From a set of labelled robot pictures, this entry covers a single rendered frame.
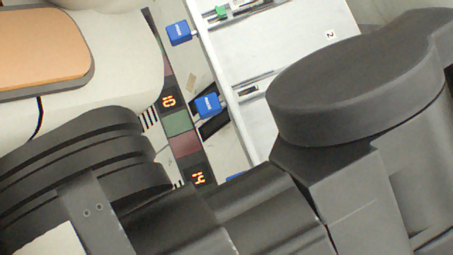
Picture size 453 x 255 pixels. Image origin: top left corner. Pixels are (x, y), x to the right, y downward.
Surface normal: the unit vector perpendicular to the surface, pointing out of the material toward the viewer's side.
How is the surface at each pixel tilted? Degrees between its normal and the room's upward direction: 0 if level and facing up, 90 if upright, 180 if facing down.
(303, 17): 43
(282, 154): 67
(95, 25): 8
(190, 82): 90
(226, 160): 90
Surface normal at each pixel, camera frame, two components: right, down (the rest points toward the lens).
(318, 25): -0.05, -0.28
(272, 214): -0.13, -0.58
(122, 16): 0.68, -0.47
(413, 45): -0.37, -0.87
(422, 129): 0.44, 0.15
